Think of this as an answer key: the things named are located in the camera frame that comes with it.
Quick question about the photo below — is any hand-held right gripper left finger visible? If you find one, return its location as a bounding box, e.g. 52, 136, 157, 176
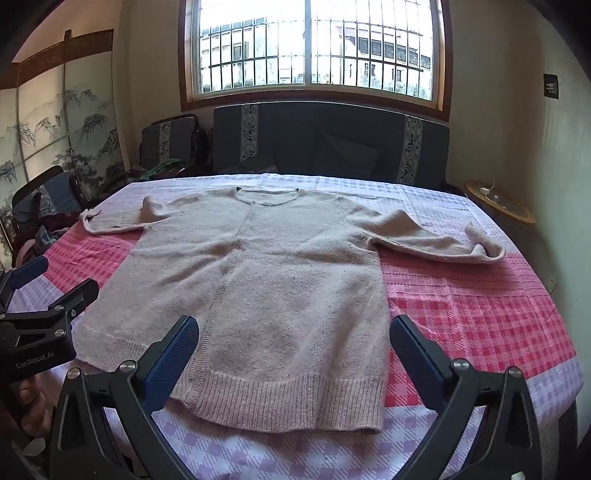
48, 315, 200, 480

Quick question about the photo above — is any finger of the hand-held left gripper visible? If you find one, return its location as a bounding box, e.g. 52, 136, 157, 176
0, 255, 49, 306
0, 278, 100, 344

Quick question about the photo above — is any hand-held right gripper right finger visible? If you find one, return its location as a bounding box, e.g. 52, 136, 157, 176
389, 314, 543, 480

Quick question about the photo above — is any beige knit sweater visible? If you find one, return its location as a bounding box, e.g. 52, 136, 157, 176
79, 185, 507, 435

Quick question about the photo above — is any person's left hand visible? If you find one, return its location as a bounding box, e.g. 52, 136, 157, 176
16, 371, 54, 439

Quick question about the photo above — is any pink and purple checked blanket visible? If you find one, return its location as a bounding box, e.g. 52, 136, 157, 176
9, 173, 585, 480

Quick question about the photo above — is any dark chair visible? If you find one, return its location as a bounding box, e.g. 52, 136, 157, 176
11, 165, 83, 241

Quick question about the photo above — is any painted folding screen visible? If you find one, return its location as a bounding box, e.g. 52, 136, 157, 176
0, 28, 126, 273

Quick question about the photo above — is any green cloth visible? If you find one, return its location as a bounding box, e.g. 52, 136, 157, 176
139, 158, 182, 182

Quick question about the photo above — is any round wooden side table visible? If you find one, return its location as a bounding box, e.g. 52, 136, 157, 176
463, 179, 537, 227

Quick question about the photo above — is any dark armchair with patterned strip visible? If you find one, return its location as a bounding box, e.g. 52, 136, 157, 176
139, 114, 208, 181

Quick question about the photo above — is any dark throw pillow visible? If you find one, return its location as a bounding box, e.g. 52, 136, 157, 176
318, 130, 385, 177

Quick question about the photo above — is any dark sofa with patterned strips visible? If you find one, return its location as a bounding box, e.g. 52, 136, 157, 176
211, 102, 451, 191

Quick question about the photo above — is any barred window with wooden frame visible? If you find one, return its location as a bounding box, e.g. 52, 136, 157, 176
179, 0, 453, 121

